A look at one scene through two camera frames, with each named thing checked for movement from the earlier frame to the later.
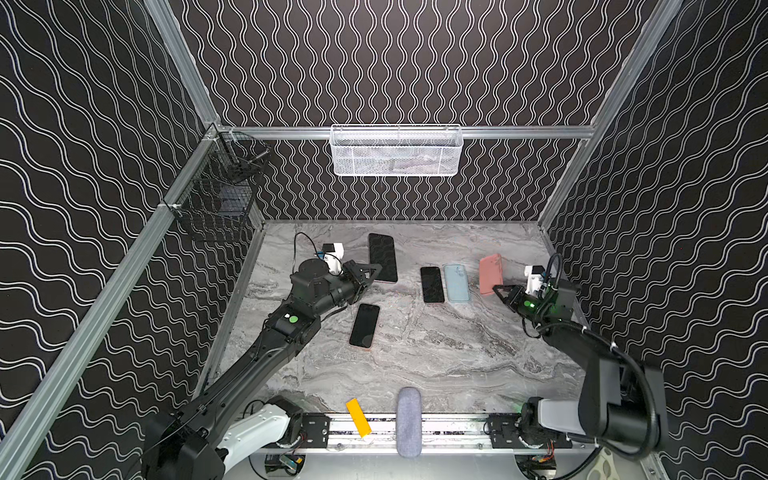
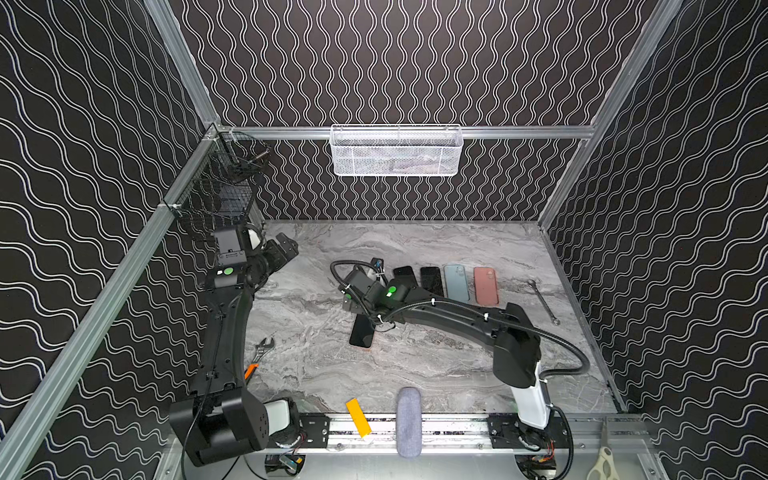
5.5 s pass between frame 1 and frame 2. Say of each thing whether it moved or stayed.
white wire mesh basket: stayed
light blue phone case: stayed
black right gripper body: moved
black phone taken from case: stayed
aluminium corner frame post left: stayed
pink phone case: moved
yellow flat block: stayed
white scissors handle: stayed
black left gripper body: moved
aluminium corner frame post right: stayed
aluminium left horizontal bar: stayed
